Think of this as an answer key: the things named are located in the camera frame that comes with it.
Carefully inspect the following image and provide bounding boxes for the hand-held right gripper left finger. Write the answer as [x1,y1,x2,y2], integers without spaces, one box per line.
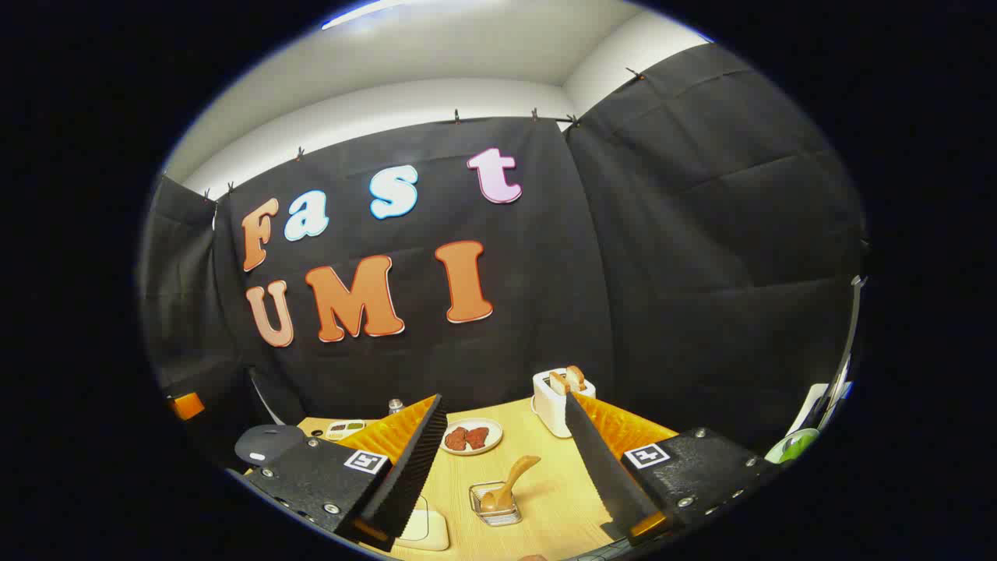
[234,393,449,552]

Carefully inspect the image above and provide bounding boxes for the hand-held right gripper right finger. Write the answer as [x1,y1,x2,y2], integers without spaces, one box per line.
[565,392,784,544]

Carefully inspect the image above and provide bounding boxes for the beige rice tray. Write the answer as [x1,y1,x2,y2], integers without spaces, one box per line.
[397,495,450,552]

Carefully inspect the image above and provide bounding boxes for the dark grey rice cooker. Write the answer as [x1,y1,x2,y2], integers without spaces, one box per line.
[235,425,306,467]

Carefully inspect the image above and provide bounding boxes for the wooden spoon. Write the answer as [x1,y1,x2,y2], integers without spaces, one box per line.
[480,455,541,513]

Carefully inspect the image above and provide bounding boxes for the metal wire chopstick holder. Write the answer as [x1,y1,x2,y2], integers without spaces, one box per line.
[469,481,523,527]

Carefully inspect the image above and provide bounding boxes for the white round plate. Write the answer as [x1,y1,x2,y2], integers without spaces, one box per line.
[440,418,504,456]

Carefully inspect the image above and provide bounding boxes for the white toaster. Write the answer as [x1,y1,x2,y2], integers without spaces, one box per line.
[533,369,597,439]

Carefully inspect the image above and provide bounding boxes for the green and white round object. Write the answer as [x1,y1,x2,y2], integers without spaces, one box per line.
[765,427,820,465]

